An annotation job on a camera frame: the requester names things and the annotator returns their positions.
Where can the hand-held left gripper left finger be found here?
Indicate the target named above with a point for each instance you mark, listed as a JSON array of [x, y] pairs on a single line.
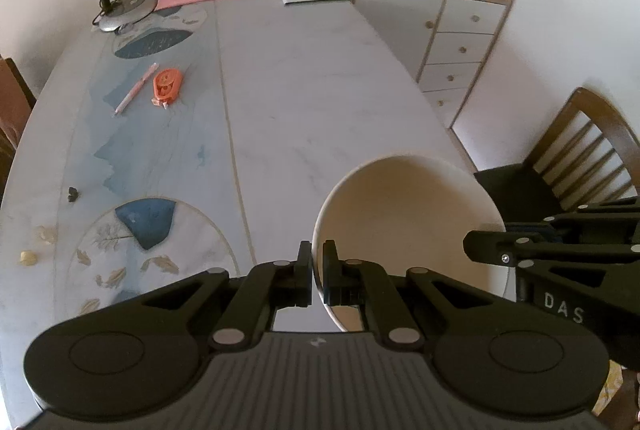
[[305, 275]]

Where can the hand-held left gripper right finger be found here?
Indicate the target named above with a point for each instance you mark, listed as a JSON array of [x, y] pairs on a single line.
[[331, 275]]

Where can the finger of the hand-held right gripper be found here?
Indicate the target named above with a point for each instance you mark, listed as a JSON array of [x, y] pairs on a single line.
[[600, 220], [485, 246]]

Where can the cream bowl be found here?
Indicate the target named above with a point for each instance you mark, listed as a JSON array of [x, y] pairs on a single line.
[[405, 210]]

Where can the wooden slatted chair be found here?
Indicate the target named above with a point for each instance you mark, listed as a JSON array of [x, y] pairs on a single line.
[[585, 144]]

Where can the blue patterned table runner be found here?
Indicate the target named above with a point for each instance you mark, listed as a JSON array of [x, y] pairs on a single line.
[[165, 149]]

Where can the white drawer cabinet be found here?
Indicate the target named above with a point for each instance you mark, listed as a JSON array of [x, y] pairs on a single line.
[[450, 39]]

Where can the orange correction tape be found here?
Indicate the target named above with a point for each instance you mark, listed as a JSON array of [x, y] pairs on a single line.
[[167, 87]]

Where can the small dark object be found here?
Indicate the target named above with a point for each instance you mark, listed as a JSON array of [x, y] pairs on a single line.
[[73, 195]]

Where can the pink pen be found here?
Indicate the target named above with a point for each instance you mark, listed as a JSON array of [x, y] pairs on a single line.
[[135, 89]]

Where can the small yellowish object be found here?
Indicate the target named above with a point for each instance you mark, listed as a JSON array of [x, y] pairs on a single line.
[[27, 258]]

